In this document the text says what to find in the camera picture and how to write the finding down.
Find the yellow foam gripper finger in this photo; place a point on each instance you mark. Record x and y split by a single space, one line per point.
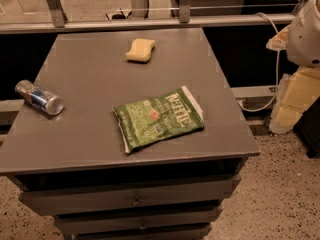
295 95

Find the Red Bull can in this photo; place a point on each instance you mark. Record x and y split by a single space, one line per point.
42 99

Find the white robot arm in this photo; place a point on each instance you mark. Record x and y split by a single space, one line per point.
301 38

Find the green Kettle chips bag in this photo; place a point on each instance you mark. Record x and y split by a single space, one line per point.
160 118

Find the yellow sponge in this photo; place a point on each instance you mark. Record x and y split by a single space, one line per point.
140 50

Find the grey drawer cabinet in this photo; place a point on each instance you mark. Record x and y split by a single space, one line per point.
140 151

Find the metal railing frame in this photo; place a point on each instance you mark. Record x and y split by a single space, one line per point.
39 16

